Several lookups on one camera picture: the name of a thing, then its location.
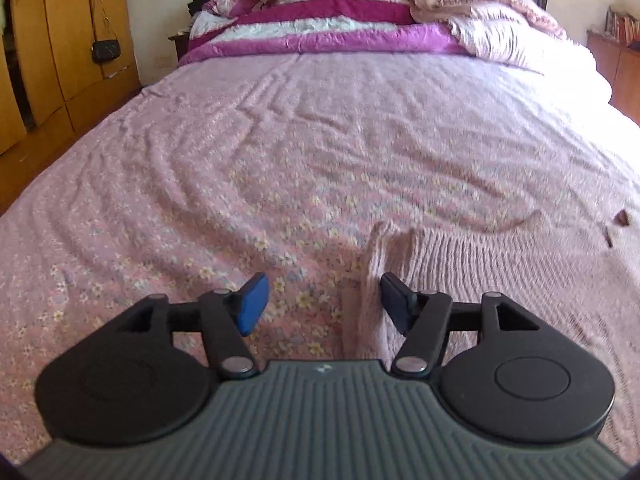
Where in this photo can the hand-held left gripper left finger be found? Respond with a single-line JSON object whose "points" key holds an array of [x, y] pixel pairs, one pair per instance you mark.
{"points": [[252, 305]]}

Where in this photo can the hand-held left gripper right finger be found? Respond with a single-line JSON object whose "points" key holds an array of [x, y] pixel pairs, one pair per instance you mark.
{"points": [[397, 305]]}

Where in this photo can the pink knitted sweater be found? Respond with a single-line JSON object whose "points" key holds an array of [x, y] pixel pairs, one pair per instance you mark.
{"points": [[500, 270]]}

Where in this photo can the pink floral bed sheet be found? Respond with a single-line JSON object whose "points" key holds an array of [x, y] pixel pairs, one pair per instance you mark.
{"points": [[250, 135]]}

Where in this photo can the dark wooden nightstand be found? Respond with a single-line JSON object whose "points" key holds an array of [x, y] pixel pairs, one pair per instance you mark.
{"points": [[180, 47]]}

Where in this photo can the magenta white striped quilt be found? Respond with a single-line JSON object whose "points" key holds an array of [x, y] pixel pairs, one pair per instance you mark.
{"points": [[325, 40]]}

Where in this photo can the pink checked ruffled blanket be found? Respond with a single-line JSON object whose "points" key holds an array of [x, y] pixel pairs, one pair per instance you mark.
{"points": [[500, 35]]}

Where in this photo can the small black handbag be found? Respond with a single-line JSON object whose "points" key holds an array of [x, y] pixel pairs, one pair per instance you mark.
{"points": [[106, 51]]}

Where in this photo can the brown wooden dresser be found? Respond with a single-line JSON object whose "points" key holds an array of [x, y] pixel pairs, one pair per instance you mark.
{"points": [[625, 75]]}

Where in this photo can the light wooden wardrobe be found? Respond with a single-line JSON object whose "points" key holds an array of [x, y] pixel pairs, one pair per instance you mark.
{"points": [[65, 35]]}

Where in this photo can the row of books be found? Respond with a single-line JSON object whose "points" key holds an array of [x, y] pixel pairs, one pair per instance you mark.
{"points": [[620, 27]]}

